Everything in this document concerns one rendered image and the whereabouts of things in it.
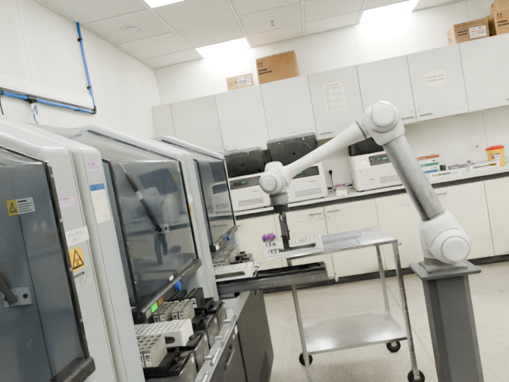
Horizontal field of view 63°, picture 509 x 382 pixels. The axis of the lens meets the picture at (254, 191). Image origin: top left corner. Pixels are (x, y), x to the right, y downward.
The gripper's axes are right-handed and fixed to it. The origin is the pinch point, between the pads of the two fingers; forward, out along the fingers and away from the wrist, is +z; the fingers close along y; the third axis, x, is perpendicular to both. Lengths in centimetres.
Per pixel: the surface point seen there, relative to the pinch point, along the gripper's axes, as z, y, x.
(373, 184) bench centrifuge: -4, 219, -74
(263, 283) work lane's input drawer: 13.3, -17.8, 12.5
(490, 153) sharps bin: -13, 253, -198
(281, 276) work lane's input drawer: 11.3, -17.7, 3.5
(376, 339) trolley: 64, 22, -37
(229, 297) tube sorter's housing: 18.1, -17.4, 29.9
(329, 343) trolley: 64, 23, -11
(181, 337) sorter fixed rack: 8, -87, 29
